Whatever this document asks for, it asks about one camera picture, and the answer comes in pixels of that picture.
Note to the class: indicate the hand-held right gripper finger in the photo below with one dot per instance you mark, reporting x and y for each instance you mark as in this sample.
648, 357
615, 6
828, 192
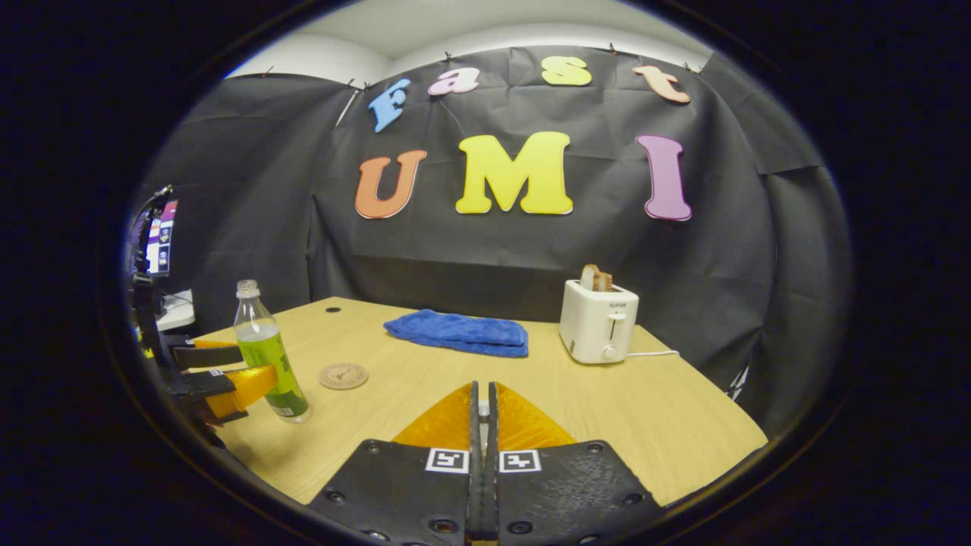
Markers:
491, 493
476, 493

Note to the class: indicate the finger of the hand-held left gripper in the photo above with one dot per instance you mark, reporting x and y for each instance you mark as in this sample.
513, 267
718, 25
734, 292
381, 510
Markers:
205, 356
243, 387

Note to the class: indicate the green label water bottle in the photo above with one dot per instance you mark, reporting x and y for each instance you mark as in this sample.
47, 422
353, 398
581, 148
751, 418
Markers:
262, 341

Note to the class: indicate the round wooden coaster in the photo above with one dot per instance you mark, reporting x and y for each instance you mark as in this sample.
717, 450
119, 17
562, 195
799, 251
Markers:
343, 376

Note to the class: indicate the white side desk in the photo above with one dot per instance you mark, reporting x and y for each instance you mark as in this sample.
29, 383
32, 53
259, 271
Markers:
178, 311

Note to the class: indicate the computer monitor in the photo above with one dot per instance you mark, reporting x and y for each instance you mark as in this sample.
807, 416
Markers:
163, 243

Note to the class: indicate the blue folded towel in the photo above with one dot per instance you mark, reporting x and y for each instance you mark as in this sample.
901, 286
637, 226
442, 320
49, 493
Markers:
459, 334

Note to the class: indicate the black backdrop cloth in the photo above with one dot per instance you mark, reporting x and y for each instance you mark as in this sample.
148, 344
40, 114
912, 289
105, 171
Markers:
250, 189

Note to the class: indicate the white toaster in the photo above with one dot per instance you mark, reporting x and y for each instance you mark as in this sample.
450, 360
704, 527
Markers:
595, 326

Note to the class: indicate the bread slice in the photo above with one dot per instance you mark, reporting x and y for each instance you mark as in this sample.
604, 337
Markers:
595, 279

